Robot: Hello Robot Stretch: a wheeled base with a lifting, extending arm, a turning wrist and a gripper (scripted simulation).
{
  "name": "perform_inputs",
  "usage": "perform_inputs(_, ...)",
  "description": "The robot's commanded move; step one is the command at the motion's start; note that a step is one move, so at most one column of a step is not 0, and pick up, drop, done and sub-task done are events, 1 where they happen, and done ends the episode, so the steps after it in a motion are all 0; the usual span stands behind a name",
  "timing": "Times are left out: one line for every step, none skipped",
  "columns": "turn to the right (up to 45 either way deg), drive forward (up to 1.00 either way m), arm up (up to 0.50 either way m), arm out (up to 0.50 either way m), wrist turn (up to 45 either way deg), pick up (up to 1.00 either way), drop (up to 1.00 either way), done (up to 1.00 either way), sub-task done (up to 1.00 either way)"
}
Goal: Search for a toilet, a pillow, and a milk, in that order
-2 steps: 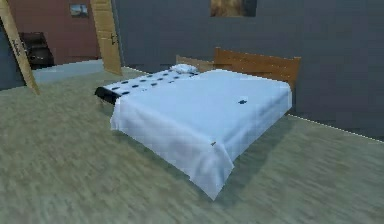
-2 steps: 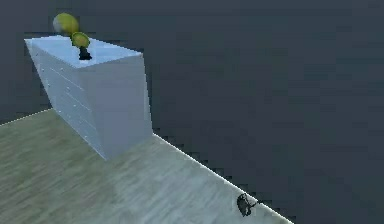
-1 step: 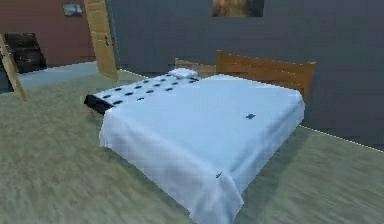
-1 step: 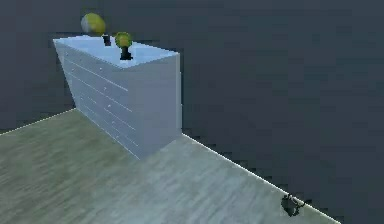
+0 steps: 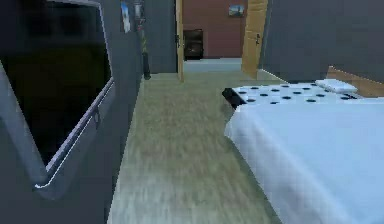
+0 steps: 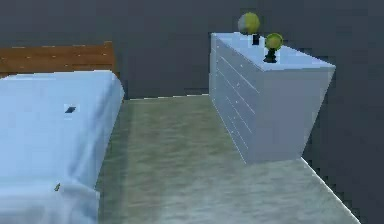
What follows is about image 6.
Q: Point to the white chest of drawers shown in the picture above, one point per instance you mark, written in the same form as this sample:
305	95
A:
266	110

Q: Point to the yellow-green round table lamp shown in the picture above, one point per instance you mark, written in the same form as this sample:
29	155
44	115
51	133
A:
249	23
273	41

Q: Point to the pale blue bed wooden headboard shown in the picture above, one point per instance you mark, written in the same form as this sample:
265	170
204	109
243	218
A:
50	140

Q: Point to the small black flat object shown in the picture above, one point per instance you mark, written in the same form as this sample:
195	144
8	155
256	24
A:
70	109

